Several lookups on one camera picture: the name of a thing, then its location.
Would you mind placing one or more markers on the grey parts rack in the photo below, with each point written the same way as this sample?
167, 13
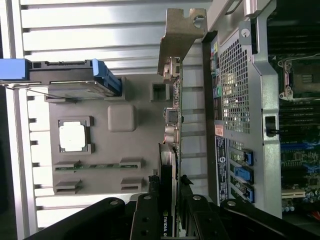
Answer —
105, 150

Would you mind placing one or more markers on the CPU socket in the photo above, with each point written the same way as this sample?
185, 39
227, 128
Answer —
305, 80

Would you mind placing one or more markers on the green motherboard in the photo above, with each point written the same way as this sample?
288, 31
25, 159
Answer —
295, 160

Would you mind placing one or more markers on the hard disk in blue caddy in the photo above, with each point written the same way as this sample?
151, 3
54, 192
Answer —
65, 72

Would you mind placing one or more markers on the green RAM stick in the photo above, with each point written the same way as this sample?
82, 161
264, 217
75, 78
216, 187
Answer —
100, 167

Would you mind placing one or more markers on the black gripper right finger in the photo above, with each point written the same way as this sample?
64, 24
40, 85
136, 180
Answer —
200, 220

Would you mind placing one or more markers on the blue expansion slot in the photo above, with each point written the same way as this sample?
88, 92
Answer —
295, 146

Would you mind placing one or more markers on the black open PC case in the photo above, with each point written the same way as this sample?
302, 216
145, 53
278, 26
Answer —
271, 175

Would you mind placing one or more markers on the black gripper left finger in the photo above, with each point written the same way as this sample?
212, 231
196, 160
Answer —
145, 220

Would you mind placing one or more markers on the silver CPU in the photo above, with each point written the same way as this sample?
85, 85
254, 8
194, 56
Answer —
72, 137

